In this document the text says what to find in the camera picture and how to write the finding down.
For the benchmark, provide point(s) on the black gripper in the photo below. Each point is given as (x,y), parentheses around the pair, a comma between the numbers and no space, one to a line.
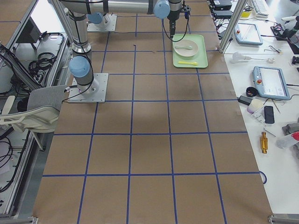
(173,14)

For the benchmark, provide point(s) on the white round plate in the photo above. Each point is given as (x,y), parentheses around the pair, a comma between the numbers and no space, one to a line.
(184,52)

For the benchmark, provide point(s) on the yellow plastic fork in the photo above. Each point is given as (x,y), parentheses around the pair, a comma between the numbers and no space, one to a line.
(189,63)

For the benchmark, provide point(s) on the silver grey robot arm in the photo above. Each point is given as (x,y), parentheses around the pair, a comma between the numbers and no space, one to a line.
(79,10)
(98,18)

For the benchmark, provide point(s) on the pale green spoon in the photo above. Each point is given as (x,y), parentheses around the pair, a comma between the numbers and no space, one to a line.
(184,47)

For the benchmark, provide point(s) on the light green tray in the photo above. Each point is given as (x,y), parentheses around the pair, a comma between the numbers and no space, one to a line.
(200,57)

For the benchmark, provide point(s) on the white plastic bulb tool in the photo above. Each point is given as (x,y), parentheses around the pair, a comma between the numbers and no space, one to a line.
(237,57)

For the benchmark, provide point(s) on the yellow container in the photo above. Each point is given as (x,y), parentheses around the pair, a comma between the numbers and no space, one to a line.
(246,12)

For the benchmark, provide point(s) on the blue teach pendant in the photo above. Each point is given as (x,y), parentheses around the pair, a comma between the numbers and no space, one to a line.
(246,33)
(270,83)

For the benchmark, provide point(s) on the white keyboard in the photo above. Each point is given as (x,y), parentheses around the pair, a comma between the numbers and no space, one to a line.
(260,8)

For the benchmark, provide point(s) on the black power adapter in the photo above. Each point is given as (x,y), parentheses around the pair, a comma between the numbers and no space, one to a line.
(244,100)

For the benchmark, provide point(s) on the black small bowl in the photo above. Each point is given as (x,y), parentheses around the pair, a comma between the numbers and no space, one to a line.
(251,91)

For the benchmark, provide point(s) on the white paper cup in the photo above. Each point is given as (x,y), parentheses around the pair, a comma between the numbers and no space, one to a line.
(254,105)

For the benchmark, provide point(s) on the black smartphone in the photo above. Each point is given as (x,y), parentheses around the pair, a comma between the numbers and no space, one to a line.
(269,115)

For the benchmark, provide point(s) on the gold metal cylinder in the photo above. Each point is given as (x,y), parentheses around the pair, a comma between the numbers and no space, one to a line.
(264,142)

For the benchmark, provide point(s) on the grey office chair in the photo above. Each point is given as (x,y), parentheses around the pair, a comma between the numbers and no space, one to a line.
(42,112)

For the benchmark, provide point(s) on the metal base plate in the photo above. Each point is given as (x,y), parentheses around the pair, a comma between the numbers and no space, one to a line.
(96,93)
(110,27)

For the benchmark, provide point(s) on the aluminium frame post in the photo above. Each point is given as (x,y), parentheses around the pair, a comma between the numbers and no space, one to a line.
(232,23)

